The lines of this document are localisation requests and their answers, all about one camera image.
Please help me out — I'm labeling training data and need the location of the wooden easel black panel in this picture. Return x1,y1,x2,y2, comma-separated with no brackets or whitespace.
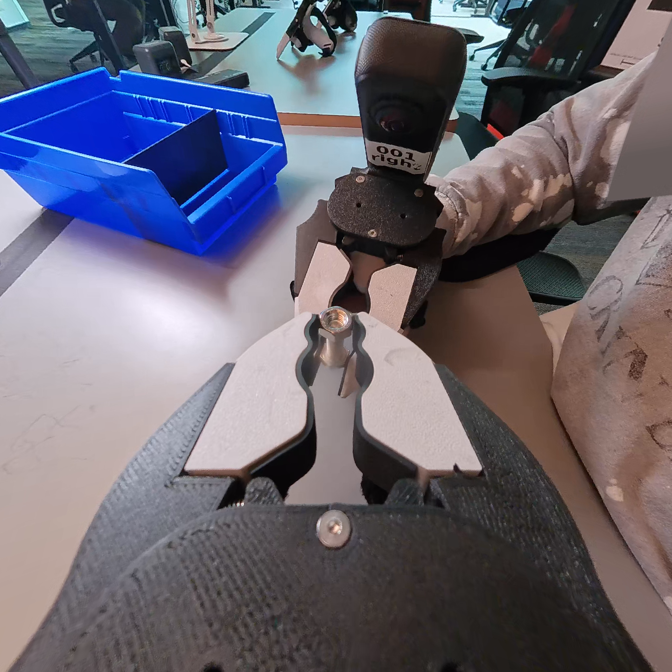
186,0,249,51

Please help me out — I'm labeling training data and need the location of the person's patterned sweatshirt torso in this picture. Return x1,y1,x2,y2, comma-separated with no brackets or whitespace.
550,197,672,604

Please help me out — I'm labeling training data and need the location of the white fiducial marker board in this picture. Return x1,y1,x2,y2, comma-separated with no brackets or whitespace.
600,0,672,70

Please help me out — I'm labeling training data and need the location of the silver hex nut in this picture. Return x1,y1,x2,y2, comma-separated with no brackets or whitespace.
317,308,354,338

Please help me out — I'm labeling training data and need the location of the black plastic bin divider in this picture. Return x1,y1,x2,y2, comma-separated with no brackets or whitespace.
123,109,230,207

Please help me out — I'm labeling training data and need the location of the black mesh office chair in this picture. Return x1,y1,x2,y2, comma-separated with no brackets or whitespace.
480,0,633,127

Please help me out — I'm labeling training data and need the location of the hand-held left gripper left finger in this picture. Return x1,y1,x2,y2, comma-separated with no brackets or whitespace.
185,311,316,506

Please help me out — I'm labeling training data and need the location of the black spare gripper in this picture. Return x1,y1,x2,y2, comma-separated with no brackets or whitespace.
276,0,359,60

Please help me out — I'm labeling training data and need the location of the black flat case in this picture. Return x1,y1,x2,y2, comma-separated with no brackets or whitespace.
202,69,249,89

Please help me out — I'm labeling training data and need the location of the grey wood-edged table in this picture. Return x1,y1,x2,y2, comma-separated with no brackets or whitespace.
128,8,462,128

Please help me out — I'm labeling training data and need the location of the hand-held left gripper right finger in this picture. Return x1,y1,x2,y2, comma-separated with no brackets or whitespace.
354,312,484,502

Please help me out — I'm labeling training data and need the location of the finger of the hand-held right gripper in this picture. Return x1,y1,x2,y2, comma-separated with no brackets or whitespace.
295,239,352,316
338,262,419,398

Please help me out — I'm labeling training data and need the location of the blue plastic bin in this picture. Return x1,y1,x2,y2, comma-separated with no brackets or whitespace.
0,67,288,256

